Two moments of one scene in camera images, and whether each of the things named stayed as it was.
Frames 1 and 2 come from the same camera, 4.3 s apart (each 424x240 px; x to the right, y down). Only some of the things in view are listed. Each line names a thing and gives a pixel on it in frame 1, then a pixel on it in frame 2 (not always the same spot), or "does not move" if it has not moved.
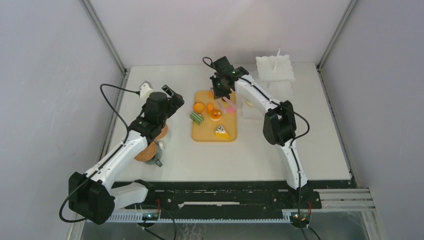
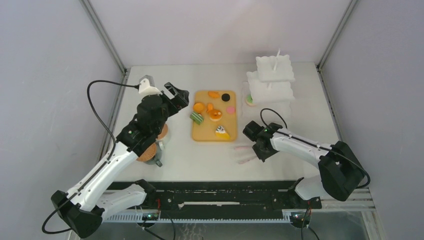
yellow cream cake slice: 220,132 does not move
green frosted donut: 249,102 does not move
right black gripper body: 219,89 to 264,154
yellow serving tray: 214,119 does not move
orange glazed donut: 215,114 does not move
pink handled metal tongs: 227,106 to 244,153
